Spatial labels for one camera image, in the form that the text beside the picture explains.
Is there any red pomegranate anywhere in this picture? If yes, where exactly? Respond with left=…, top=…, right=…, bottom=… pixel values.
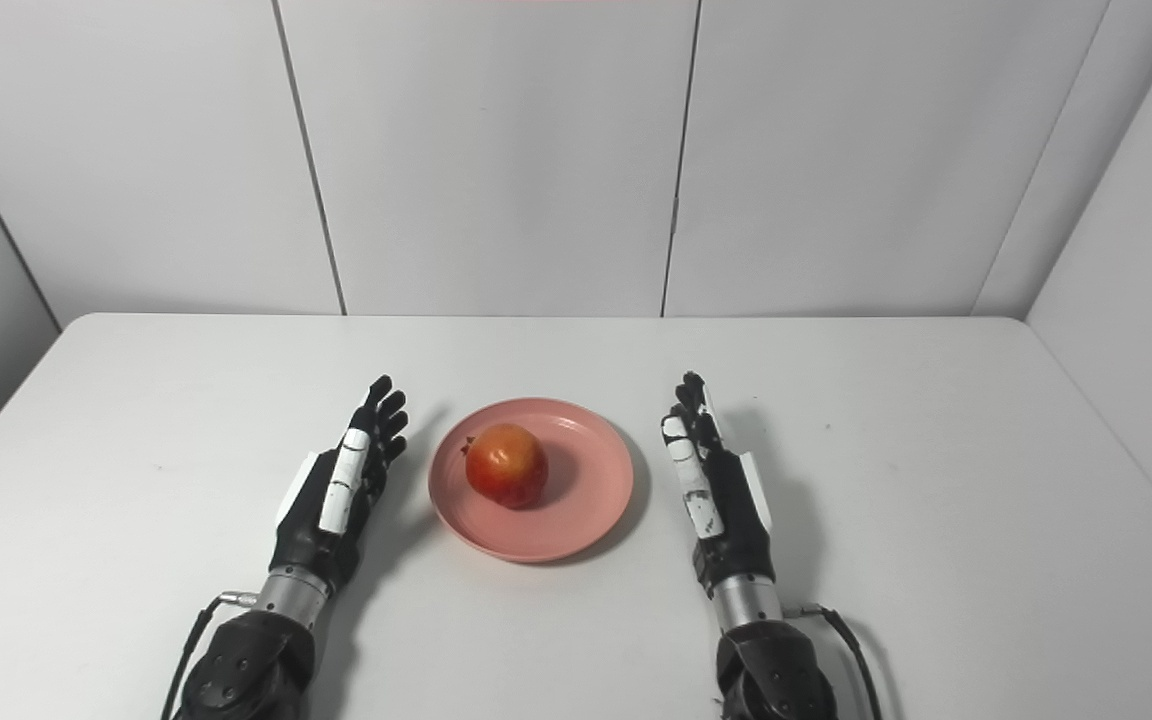
left=460, top=423, right=549, bottom=511

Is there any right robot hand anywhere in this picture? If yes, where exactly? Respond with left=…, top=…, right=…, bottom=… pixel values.
left=661, top=371, right=776, bottom=599

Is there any pink round plate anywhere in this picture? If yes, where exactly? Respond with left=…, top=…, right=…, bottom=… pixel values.
left=427, top=398, right=635, bottom=564

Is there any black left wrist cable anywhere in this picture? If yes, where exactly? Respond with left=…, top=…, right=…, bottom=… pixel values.
left=160, top=592, right=259, bottom=720

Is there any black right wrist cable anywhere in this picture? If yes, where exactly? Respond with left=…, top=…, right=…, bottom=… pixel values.
left=798, top=604, right=885, bottom=720

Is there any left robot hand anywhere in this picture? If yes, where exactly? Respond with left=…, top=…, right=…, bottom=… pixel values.
left=270, top=375, right=409, bottom=595

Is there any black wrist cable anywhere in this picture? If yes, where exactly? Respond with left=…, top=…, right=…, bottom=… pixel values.
left=798, top=604, right=885, bottom=720
left=160, top=592, right=259, bottom=720

